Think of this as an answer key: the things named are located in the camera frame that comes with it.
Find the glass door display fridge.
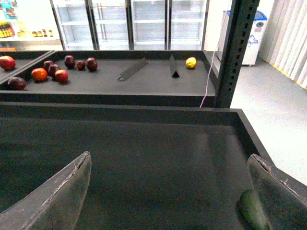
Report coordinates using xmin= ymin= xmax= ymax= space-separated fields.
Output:
xmin=50 ymin=0 xmax=209 ymax=50

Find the dark plum middle cluster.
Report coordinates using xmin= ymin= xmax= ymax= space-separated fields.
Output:
xmin=48 ymin=64 xmax=61 ymax=78

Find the pink cable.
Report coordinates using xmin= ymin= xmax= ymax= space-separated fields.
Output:
xmin=199 ymin=0 xmax=233 ymax=108

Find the white blue chest freezer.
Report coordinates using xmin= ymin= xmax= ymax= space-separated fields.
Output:
xmin=215 ymin=10 xmax=268 ymax=66

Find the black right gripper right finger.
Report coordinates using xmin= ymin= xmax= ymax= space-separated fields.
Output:
xmin=247 ymin=154 xmax=307 ymax=230

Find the lower black produce tray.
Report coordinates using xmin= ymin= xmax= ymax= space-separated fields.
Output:
xmin=0 ymin=102 xmax=307 ymax=230

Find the yellow lemon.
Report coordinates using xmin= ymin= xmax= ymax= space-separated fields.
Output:
xmin=186 ymin=57 xmax=197 ymax=69

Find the green avocado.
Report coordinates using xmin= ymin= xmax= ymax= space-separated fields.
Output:
xmin=239 ymin=189 xmax=270 ymax=230

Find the black produce tray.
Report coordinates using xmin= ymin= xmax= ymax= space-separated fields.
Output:
xmin=0 ymin=102 xmax=307 ymax=230
xmin=0 ymin=50 xmax=54 ymax=83
xmin=0 ymin=50 xmax=215 ymax=107

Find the black perforated shelf post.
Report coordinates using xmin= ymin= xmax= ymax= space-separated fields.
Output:
xmin=214 ymin=0 xmax=259 ymax=108

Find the dark plum back left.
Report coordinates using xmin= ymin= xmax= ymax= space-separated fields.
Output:
xmin=64 ymin=55 xmax=76 ymax=69

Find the white curtain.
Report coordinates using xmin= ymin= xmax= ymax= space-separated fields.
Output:
xmin=260 ymin=0 xmax=307 ymax=89

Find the left black produce tray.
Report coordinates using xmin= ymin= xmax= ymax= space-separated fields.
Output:
xmin=0 ymin=50 xmax=54 ymax=83

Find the dark plum back right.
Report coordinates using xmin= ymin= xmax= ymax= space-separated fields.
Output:
xmin=86 ymin=57 xmax=98 ymax=72

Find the black triangular divider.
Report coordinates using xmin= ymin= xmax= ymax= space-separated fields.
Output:
xmin=169 ymin=54 xmax=180 ymax=79

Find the orange red fruit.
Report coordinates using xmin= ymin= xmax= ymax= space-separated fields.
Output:
xmin=31 ymin=68 xmax=48 ymax=82

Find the flat black divider strip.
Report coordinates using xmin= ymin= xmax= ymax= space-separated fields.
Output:
xmin=118 ymin=57 xmax=148 ymax=81

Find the red apple far left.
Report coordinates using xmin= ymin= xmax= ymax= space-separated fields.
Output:
xmin=0 ymin=56 xmax=16 ymax=71

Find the small dark red plum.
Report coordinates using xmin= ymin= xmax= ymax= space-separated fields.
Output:
xmin=76 ymin=60 xmax=86 ymax=71

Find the red apple in cluster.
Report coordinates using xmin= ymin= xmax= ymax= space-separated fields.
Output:
xmin=55 ymin=69 xmax=69 ymax=83

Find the dark plum front left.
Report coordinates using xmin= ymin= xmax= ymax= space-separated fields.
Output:
xmin=8 ymin=77 xmax=27 ymax=91

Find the white shelf with bottles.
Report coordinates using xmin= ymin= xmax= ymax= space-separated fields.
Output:
xmin=0 ymin=0 xmax=63 ymax=51

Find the upper black produce tray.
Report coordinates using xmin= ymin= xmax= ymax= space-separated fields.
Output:
xmin=0 ymin=50 xmax=215 ymax=107

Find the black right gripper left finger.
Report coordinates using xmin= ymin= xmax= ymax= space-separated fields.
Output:
xmin=0 ymin=151 xmax=92 ymax=230

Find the dark plum behind orange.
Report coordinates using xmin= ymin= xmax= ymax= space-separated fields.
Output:
xmin=43 ymin=60 xmax=54 ymax=72

